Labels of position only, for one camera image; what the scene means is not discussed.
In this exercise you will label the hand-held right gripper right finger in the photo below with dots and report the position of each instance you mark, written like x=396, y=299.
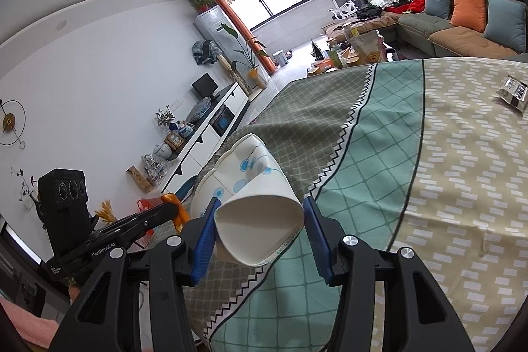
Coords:
x=319, y=249

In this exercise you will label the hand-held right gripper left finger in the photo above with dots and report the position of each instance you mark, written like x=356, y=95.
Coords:
x=204, y=253

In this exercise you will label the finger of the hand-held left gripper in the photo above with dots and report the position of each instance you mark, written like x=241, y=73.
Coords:
x=140, y=222

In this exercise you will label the gold foil wrapper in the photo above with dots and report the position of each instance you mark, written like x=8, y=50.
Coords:
x=180, y=216

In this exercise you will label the teal plastic bin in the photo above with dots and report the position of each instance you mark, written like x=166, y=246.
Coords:
x=185, y=189

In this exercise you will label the dotted paper cup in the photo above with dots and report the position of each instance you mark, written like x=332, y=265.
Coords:
x=247, y=179

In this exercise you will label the wheat in black vase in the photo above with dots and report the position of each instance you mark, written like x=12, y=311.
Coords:
x=106, y=209

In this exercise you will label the kraft paper bag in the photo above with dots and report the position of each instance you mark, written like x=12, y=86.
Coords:
x=138, y=179

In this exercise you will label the red leaf plant white pot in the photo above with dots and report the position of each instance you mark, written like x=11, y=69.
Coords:
x=24, y=187

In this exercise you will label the clear bag of figurines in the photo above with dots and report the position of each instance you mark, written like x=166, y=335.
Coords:
x=156, y=169

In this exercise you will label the white ceramic jar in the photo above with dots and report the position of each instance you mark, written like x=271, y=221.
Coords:
x=162, y=152

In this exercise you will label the dark cabinet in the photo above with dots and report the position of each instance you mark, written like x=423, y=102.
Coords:
x=24, y=273

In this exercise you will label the white TV cabinet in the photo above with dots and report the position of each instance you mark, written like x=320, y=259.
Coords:
x=194, y=154

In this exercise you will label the blue white porcelain jar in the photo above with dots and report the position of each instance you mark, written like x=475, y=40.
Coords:
x=185, y=129

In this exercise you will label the plant in blue vase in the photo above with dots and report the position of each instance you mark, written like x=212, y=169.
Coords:
x=165, y=117

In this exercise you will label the patterned green tablecloth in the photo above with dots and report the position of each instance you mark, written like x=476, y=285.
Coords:
x=412, y=191

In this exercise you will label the grey blue bundle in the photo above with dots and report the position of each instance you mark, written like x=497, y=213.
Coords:
x=199, y=110

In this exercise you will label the black monitor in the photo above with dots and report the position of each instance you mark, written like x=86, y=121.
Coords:
x=205, y=84

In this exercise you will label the patterned hanging cloth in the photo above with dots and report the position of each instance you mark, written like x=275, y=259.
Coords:
x=206, y=52

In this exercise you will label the tall potted plant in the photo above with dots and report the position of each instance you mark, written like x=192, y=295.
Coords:
x=251, y=67

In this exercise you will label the small white waste bin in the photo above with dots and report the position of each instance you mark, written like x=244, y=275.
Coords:
x=280, y=59

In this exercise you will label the cluster of jars and tins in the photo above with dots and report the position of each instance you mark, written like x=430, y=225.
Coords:
x=334, y=55

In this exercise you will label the kraft snack bag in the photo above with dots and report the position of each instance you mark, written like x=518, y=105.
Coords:
x=369, y=49

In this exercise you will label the white standing air conditioner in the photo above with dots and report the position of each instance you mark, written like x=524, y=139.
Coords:
x=214, y=24

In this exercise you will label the orange curtain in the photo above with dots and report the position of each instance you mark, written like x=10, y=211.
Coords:
x=235, y=18

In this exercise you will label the small potted plant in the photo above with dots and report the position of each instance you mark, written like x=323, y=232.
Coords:
x=201, y=2

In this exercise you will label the green brown sofa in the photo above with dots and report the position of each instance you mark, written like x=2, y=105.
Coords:
x=416, y=26

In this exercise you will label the white office chair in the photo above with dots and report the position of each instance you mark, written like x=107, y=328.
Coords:
x=342, y=3

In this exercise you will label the silver snack wrapper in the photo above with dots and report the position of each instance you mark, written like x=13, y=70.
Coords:
x=513, y=90

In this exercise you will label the pile of clothes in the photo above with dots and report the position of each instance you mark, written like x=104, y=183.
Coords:
x=379, y=3

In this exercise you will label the red cloth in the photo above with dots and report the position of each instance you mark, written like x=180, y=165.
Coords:
x=417, y=4

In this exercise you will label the orange pillow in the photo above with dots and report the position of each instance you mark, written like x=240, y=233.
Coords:
x=468, y=7

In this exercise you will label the gold picture frame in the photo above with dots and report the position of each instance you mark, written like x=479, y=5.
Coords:
x=174, y=140

